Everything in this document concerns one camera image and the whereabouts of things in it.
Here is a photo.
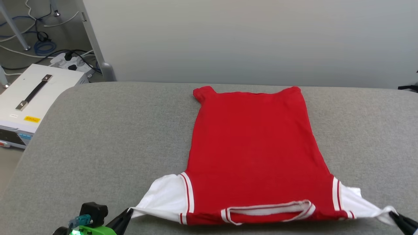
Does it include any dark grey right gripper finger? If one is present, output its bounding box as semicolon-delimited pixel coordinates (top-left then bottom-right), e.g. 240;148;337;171
390;211;418;235
389;213;413;235

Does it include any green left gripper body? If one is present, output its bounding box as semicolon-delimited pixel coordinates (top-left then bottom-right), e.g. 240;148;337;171
52;225;117;235

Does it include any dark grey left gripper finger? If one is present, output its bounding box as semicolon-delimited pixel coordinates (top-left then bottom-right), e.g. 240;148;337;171
113;211;134;235
106;208;133;233

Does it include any red and white basketball jersey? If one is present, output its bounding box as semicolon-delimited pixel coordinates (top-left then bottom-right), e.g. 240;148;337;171
129;86;397;226

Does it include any white equipment case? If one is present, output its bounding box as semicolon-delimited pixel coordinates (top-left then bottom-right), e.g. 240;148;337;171
0;64;89;150

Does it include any grey metal partition foot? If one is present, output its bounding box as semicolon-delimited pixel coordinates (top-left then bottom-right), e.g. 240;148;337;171
99;61;117;82

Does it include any white power strip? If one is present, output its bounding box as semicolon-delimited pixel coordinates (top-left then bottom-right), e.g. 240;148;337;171
49;52;96;79

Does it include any white partition screen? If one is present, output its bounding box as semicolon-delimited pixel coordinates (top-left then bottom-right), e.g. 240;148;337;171
77;0;418;89

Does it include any black left arm cable teal plug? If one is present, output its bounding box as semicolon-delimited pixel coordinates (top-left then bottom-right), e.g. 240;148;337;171
68;214;91;230

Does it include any black strap handle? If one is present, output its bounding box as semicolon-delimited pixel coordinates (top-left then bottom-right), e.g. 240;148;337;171
15;74;53;112

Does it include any blue coiled cable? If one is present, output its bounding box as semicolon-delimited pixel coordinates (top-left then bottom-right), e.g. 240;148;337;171
34;40;57;56

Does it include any white floor cable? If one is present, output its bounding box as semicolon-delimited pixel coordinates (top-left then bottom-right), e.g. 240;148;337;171
0;44;54;59

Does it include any black floor cable bundle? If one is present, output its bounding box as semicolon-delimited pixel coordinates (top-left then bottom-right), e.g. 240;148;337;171
24;13;49;42

